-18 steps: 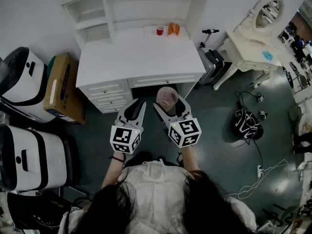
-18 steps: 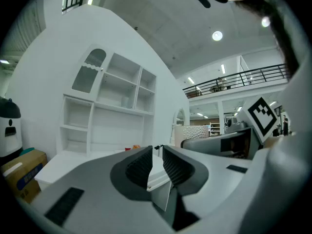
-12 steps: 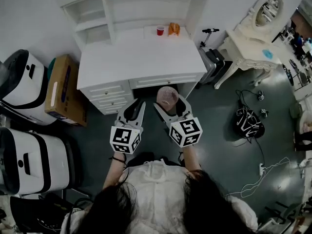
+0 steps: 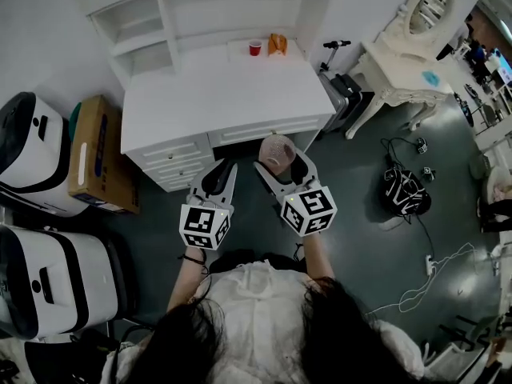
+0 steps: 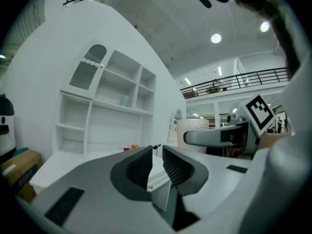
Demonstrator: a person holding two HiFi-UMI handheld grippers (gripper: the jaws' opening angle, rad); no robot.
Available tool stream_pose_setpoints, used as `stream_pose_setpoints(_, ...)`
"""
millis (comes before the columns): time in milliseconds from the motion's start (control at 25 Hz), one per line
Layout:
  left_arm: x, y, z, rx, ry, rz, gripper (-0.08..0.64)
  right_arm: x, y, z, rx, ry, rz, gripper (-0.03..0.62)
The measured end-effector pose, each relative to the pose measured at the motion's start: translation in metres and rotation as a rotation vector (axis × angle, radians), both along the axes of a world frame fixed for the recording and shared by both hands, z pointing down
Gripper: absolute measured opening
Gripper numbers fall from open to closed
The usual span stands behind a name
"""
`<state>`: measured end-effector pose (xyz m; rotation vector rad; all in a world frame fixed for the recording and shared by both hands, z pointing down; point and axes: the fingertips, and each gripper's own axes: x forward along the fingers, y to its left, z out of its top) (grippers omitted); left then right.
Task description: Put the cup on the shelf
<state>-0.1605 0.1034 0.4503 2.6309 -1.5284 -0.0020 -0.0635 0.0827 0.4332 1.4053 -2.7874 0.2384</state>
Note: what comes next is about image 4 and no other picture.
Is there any cream vanity table with mirror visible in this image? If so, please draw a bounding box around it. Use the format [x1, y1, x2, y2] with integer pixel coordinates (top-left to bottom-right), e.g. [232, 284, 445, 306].
[344, 0, 458, 140]

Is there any black wristband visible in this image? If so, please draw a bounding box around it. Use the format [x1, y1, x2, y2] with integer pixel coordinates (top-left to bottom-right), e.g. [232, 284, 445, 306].
[178, 252, 209, 266]

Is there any green round lid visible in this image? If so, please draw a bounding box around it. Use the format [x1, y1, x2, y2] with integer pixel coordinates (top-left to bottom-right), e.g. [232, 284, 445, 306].
[68, 102, 83, 142]

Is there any person's right forearm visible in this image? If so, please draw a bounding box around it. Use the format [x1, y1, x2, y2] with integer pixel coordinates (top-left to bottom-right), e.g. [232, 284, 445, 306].
[298, 232, 337, 283]

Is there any person's white garment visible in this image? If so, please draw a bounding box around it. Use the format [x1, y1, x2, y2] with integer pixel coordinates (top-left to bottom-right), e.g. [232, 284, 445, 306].
[99, 260, 426, 384]

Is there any orange bag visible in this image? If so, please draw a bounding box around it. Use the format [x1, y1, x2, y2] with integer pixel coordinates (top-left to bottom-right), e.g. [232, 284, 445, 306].
[266, 33, 288, 58]

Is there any black cable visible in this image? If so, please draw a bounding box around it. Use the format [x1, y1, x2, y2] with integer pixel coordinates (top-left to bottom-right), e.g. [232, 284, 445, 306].
[379, 136, 421, 168]

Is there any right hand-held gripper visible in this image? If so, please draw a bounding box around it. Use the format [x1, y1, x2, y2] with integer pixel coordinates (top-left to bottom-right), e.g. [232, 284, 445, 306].
[254, 149, 338, 238]

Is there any white cable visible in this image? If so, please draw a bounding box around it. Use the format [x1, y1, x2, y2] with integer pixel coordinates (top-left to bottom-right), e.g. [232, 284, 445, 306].
[366, 242, 479, 316]

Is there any black storage crate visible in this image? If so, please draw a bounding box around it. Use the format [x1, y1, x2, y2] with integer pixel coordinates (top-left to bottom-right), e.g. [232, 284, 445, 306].
[23, 330, 117, 384]

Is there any pink dotted glass cup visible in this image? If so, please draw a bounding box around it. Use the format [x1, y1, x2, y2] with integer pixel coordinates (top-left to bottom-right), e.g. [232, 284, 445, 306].
[258, 133, 298, 175]

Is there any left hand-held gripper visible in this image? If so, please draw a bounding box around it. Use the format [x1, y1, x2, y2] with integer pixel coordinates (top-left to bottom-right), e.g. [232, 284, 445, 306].
[178, 158, 239, 251]

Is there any brown cardboard box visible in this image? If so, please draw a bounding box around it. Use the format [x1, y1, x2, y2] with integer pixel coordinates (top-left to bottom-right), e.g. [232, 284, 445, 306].
[67, 94, 141, 215]

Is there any black and white patterned backpack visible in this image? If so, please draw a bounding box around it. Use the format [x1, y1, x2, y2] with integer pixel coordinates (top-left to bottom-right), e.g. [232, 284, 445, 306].
[383, 166, 432, 218]

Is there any white and black appliance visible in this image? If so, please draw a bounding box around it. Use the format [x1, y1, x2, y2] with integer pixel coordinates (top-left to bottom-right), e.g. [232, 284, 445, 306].
[0, 91, 91, 218]
[0, 224, 130, 340]

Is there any silver suitcase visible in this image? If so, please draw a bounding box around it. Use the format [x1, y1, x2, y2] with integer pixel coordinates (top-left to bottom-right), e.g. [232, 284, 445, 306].
[318, 40, 354, 134]

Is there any white shelf cabinet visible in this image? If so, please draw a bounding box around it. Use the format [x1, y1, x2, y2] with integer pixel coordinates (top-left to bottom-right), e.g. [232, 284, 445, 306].
[86, 0, 340, 91]

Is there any white desk with drawers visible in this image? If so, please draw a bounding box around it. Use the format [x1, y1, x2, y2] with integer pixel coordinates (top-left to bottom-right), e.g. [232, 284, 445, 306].
[119, 40, 337, 194]

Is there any person's left forearm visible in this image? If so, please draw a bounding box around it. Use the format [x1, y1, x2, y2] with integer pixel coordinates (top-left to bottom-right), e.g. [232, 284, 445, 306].
[166, 246, 209, 314]

